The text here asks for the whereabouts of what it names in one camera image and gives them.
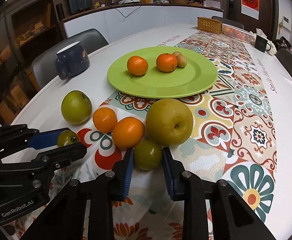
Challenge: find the small green fruit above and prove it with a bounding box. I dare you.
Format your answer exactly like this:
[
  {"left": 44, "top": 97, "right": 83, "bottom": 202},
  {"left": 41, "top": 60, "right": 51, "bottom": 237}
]
[
  {"left": 57, "top": 130, "right": 80, "bottom": 147},
  {"left": 134, "top": 140, "right": 162, "bottom": 171}
]

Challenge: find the large green apple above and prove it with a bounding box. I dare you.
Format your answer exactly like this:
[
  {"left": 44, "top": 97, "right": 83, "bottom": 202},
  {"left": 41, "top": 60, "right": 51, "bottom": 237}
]
[{"left": 61, "top": 90, "right": 92, "bottom": 125}]

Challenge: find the small orange tangerine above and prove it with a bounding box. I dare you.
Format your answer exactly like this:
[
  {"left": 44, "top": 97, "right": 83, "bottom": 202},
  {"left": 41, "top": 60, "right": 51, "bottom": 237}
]
[
  {"left": 112, "top": 116, "right": 145, "bottom": 150},
  {"left": 92, "top": 107, "right": 117, "bottom": 133}
]

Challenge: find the orange tangerine with stem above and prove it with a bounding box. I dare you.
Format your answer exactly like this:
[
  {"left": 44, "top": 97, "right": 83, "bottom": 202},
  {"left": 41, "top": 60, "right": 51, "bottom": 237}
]
[{"left": 156, "top": 53, "right": 178, "bottom": 73}]

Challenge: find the brown longan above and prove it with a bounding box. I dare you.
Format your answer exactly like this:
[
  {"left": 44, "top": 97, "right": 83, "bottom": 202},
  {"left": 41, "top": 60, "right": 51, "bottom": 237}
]
[
  {"left": 176, "top": 54, "right": 188, "bottom": 68},
  {"left": 173, "top": 51, "right": 182, "bottom": 57}
]

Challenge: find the patterned table runner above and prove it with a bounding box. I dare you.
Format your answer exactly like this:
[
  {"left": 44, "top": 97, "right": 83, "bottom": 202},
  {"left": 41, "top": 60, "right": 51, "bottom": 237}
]
[{"left": 1, "top": 29, "right": 278, "bottom": 240}]

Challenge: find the grey chair near left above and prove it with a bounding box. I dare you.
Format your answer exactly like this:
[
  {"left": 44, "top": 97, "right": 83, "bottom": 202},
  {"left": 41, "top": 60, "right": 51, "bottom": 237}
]
[{"left": 32, "top": 29, "right": 108, "bottom": 88}]

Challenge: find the grey chair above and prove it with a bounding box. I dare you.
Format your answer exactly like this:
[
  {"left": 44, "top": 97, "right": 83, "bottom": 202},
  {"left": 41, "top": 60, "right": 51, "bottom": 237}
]
[
  {"left": 32, "top": 29, "right": 108, "bottom": 88},
  {"left": 275, "top": 48, "right": 292, "bottom": 77}
]

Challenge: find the dark blue mug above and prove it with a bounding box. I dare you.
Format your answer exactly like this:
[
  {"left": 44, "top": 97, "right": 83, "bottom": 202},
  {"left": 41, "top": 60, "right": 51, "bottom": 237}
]
[{"left": 55, "top": 41, "right": 90, "bottom": 80}]

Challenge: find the large yellow-green pear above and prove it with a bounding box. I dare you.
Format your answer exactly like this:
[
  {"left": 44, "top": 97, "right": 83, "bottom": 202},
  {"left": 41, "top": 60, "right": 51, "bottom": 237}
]
[{"left": 145, "top": 99, "right": 193, "bottom": 147}]

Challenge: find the green plate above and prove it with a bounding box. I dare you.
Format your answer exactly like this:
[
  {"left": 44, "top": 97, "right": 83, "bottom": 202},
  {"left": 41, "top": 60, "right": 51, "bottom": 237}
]
[{"left": 107, "top": 46, "right": 218, "bottom": 99}]

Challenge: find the grey chair right far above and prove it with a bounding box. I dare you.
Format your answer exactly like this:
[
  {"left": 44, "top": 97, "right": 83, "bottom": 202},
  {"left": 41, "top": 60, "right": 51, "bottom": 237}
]
[{"left": 275, "top": 48, "right": 292, "bottom": 77}]

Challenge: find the black mug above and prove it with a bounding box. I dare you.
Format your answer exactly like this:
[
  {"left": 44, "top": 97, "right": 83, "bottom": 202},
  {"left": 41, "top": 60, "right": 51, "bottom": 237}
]
[{"left": 254, "top": 35, "right": 271, "bottom": 53}]

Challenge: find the woven wicker box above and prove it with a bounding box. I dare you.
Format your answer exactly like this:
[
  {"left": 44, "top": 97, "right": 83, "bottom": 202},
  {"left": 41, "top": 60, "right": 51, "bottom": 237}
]
[{"left": 197, "top": 17, "right": 222, "bottom": 34}]

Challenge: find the grey chair far end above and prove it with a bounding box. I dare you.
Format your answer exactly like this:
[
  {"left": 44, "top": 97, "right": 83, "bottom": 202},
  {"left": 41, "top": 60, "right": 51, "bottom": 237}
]
[{"left": 211, "top": 16, "right": 244, "bottom": 29}]

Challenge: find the red fu door poster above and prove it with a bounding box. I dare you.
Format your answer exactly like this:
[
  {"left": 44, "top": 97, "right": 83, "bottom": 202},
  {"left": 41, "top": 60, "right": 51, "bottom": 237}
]
[{"left": 241, "top": 0, "right": 260, "bottom": 20}]

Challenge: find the wire fruit basket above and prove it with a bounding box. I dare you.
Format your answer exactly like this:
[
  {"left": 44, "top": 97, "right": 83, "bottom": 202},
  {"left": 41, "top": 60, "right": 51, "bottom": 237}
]
[{"left": 222, "top": 23, "right": 254, "bottom": 43}]

